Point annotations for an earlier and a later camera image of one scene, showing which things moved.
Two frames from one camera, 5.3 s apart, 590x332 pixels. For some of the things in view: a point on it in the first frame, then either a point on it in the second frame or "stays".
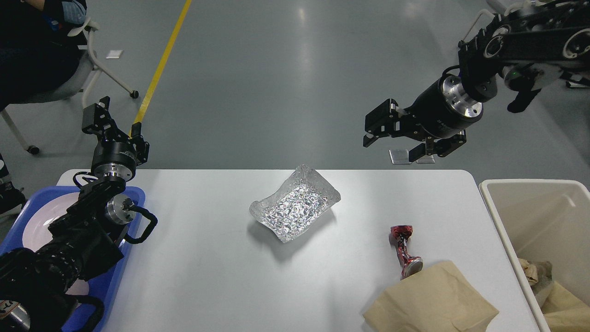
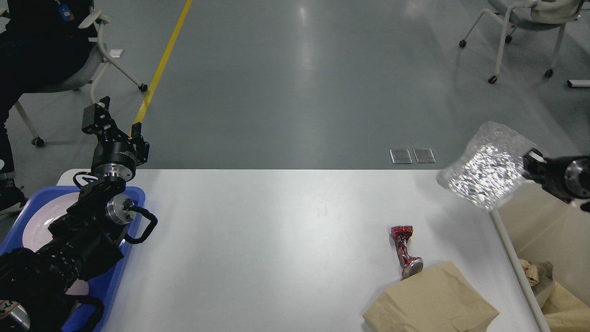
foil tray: x=293 y=209 → x=489 y=169
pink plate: x=36 y=231 stays
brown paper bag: x=441 y=298 stays
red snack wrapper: x=410 y=264 stays
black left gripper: x=112 y=158 stays
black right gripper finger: x=387 y=119 → x=535 y=165
